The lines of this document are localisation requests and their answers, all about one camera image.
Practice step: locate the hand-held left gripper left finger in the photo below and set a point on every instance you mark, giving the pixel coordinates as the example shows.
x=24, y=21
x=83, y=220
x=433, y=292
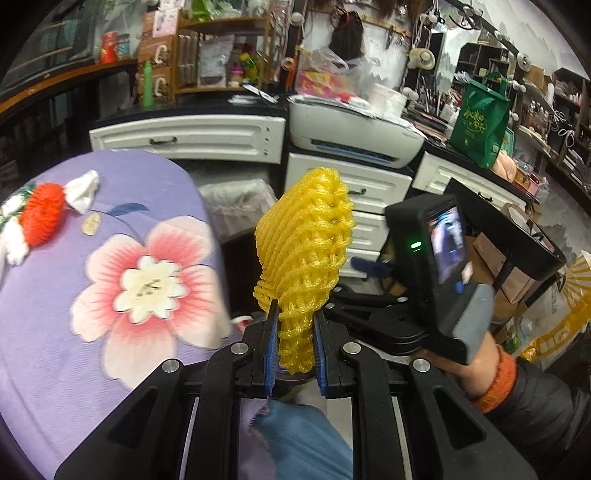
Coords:
x=272, y=355

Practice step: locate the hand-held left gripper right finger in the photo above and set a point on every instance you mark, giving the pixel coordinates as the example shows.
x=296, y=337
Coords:
x=321, y=355

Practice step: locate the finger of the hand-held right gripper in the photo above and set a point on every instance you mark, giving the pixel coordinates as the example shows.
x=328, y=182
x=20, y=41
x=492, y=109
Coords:
x=364, y=266
x=369, y=318

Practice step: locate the yellow foam fruit net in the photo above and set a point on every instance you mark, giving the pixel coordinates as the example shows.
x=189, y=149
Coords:
x=304, y=240

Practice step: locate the person's right forearm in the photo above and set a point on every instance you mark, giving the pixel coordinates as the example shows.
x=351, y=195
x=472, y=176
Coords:
x=545, y=415

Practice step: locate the person's right hand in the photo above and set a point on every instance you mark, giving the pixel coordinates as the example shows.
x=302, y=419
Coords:
x=480, y=374

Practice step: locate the white drawer cabinet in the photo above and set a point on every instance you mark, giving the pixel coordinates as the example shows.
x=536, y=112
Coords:
x=378, y=184

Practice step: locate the white desk drawer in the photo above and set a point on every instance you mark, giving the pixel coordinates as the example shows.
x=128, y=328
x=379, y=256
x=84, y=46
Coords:
x=461, y=177

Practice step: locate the person's blue pants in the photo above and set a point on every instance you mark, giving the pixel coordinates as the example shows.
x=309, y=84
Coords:
x=304, y=443

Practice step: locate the brown paper bag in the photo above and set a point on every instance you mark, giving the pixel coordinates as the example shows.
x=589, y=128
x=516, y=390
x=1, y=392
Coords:
x=503, y=272

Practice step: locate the black side table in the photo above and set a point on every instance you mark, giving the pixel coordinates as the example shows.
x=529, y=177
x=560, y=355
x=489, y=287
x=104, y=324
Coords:
x=517, y=230

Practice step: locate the peach plush toy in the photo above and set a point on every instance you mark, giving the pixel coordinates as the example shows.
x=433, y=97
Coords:
x=504, y=165

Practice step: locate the white printer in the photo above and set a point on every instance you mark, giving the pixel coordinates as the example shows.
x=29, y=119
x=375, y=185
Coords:
x=351, y=129

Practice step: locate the green tote bag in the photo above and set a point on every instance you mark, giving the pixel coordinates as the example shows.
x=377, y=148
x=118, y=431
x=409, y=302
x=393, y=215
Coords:
x=480, y=124

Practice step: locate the white plastic container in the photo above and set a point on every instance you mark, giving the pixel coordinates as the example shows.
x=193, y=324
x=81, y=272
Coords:
x=388, y=99

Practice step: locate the lace-covered stool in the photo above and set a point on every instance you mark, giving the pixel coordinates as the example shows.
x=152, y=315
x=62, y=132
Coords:
x=235, y=203

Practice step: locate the yellow white woven sack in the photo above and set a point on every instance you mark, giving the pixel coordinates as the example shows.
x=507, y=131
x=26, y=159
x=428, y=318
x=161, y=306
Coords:
x=563, y=314

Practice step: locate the roll of tape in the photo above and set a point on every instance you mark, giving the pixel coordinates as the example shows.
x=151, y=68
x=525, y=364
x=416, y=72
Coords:
x=421, y=57

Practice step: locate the clear plastic bag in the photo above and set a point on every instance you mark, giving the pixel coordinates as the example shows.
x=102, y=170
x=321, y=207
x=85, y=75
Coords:
x=332, y=74

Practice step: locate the dark wooden shelf unit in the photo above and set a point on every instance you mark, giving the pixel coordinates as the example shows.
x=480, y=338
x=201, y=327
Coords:
x=572, y=120

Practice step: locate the white tube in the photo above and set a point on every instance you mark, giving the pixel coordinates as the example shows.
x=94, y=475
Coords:
x=258, y=92

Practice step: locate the dark short wig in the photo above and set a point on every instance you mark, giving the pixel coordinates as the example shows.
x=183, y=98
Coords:
x=345, y=39

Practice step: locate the purple floral tablecloth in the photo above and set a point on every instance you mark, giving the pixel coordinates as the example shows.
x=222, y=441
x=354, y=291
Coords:
x=55, y=323

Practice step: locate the white wide drawer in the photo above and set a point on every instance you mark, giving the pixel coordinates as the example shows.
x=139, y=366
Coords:
x=184, y=138

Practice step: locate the long brown wig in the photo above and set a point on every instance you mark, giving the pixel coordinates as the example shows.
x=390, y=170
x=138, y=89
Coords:
x=351, y=7

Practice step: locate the brown cardboard box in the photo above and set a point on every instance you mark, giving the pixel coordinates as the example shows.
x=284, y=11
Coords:
x=164, y=87
x=157, y=53

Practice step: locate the red foam fruit net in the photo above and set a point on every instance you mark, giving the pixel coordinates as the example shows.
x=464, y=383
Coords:
x=41, y=214

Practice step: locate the green bottle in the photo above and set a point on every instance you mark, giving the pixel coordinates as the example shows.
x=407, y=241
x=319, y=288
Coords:
x=148, y=85

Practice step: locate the wooden shelf rack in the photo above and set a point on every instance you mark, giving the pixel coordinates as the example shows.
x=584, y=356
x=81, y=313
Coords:
x=221, y=23

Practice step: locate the pink box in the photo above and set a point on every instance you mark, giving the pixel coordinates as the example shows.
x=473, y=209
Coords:
x=167, y=23

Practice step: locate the red tin canister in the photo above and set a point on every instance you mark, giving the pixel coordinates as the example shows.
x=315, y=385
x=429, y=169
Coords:
x=111, y=48

